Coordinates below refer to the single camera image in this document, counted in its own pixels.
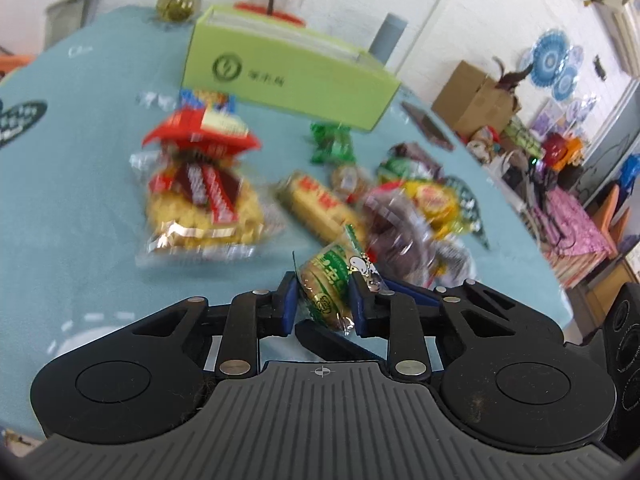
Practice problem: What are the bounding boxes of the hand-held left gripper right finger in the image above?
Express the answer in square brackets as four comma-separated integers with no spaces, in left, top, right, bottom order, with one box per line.
[295,275,518,382]

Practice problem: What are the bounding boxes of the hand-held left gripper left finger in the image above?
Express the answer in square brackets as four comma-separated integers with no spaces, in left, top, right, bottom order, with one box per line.
[131,271,299,380]

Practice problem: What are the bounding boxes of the green yellow cartoon biscuit packet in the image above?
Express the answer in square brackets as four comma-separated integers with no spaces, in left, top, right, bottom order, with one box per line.
[292,224,383,333]

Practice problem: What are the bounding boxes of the clear brown bread packet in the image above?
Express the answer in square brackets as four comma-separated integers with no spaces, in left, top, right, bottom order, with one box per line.
[362,194,473,288]

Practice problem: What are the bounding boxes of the long yellow red-label packet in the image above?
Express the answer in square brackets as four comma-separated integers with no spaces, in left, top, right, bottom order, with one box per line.
[276,171,368,247]

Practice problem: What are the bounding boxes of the brown round cookie packet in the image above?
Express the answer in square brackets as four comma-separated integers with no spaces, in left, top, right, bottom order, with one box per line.
[331,164,373,202]

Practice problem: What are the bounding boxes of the yellow round snack packet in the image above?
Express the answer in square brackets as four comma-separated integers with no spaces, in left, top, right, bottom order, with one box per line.
[404,179,478,238]

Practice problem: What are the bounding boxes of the yellow noodle snack packet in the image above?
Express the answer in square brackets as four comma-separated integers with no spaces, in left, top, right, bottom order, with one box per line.
[131,152,283,267]

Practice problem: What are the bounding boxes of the green cardboard box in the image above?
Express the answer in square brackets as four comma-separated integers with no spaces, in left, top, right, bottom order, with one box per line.
[181,4,402,132]

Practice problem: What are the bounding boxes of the green white snack packet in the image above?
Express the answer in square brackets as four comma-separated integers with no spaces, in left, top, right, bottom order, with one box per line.
[376,157,443,187]

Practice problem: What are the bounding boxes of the dark brown snack packet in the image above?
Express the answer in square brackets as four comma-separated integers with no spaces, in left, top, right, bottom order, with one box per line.
[389,141,443,171]

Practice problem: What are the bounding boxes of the green candy packet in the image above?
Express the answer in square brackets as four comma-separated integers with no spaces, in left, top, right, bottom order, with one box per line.
[309,121,357,165]

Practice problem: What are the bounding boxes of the brown phone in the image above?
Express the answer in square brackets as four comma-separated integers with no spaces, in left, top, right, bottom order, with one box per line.
[401,101,455,151]

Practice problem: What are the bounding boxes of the blue biscuit packet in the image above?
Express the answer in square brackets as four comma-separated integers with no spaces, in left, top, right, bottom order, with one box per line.
[179,89,237,117]

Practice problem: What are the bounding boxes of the pink patterned cloth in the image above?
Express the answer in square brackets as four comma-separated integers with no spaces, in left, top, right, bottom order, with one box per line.
[542,184,613,263]

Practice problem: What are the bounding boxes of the brown cardboard box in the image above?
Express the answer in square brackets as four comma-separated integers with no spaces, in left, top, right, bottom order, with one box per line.
[431,60,522,137]

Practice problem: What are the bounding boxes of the red toy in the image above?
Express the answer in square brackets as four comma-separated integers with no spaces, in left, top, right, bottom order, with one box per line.
[544,131,585,167]

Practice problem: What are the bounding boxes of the orange chair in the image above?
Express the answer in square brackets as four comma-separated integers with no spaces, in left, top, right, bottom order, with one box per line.
[591,184,635,257]

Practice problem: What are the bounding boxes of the grey cylinder bottle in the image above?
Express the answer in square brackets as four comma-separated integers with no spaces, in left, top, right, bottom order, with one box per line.
[369,12,409,70]

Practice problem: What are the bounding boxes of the black speaker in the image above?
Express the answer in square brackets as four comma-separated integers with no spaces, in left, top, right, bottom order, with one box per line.
[601,280,640,461]

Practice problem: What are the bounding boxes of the red tray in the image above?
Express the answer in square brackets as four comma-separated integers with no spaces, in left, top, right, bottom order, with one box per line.
[234,2,307,27]

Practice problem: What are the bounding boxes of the white air conditioner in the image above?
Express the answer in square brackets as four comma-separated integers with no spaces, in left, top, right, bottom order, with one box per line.
[592,0,640,58]

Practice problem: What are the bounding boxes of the blue wall plates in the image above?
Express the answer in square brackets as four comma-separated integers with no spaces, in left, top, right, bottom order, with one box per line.
[529,29,585,102]

